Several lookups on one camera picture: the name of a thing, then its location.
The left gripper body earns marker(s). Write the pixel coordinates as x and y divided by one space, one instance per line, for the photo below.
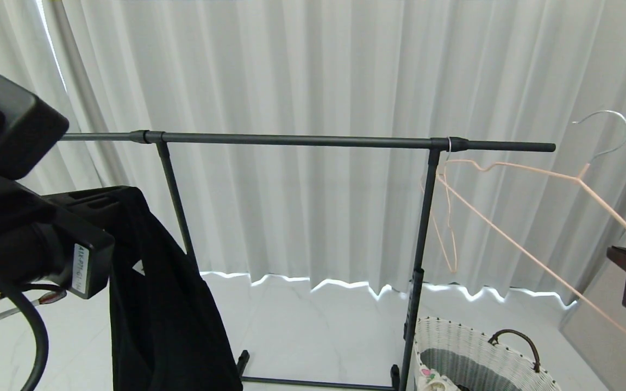
74 244

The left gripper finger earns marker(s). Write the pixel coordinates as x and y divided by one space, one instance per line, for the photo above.
63 197
74 213

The black sleeveless top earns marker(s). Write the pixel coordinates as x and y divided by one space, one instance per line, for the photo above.
171 315

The pink clothes hanger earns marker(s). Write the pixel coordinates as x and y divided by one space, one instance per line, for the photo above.
582 176
455 260

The white laundry basket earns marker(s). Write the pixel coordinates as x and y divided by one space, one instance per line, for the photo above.
454 339

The black clothes rack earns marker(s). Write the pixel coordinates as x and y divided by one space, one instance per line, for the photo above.
291 140

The white curtain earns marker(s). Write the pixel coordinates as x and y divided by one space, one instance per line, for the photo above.
318 217

